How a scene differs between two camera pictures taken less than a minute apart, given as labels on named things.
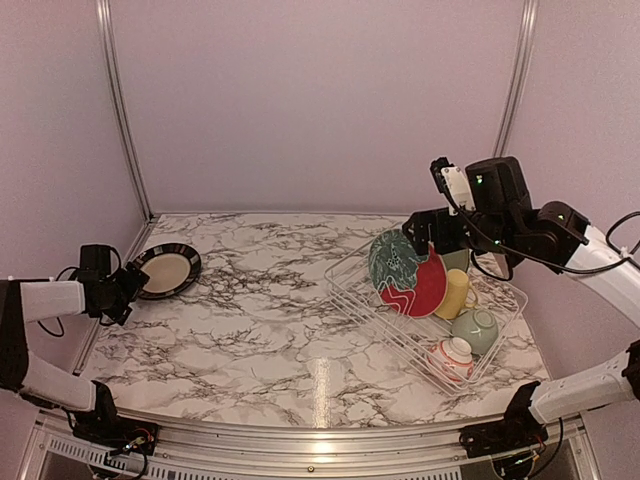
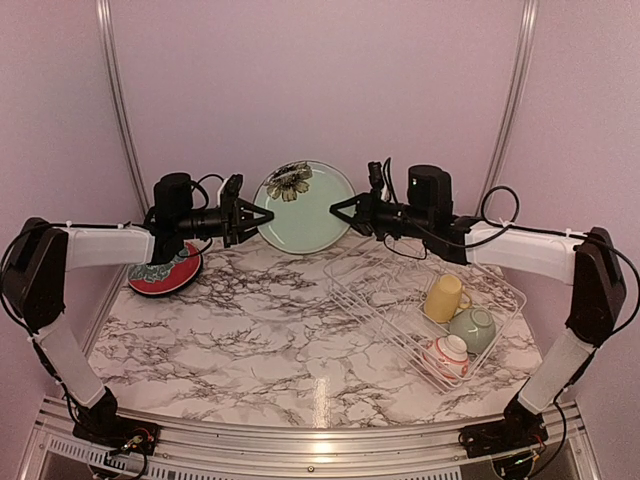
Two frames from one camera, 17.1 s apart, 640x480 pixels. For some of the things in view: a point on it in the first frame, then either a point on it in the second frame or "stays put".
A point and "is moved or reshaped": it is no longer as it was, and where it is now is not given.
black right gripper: (423, 220) → (365, 204)
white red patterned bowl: (451, 359) stays put
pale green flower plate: (456, 260) is moved or reshaped
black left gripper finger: (138, 277) → (246, 212)
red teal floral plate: (411, 284) → (166, 275)
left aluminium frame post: (104, 15) stays put
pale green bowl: (479, 326) stays put
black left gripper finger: (107, 319) → (245, 232)
